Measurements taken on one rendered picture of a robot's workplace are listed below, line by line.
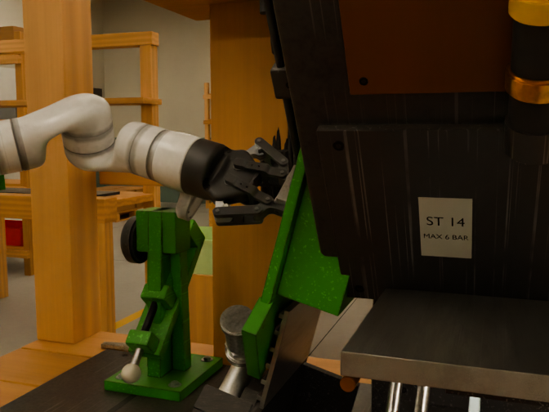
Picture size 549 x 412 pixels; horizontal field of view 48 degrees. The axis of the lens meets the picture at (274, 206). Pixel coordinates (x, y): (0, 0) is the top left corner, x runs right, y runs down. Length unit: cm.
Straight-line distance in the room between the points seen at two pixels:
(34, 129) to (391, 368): 58
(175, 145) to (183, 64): 1129
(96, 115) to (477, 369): 59
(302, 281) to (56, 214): 70
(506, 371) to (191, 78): 1163
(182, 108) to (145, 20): 184
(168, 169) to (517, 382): 50
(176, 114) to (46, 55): 1086
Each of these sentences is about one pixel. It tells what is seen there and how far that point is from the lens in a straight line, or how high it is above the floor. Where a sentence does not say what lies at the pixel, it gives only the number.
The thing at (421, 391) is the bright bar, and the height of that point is 105.
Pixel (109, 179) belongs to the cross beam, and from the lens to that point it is 128.
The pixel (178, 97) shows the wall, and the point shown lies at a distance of 1208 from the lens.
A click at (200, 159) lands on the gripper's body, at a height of 125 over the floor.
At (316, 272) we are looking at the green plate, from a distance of 64.
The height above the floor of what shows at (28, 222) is 49.
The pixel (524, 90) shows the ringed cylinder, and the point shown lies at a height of 131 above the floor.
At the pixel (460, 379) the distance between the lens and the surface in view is 45.
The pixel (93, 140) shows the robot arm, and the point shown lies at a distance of 87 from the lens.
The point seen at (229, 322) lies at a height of 108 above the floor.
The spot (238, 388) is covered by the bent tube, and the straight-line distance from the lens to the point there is 76.
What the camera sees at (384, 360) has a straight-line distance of 45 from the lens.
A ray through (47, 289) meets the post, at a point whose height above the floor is 98.
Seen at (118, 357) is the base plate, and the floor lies 90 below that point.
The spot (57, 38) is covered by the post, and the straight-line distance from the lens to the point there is 125.
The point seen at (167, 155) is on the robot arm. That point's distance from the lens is 79.
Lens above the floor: 128
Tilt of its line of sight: 6 degrees down
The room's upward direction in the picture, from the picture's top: straight up
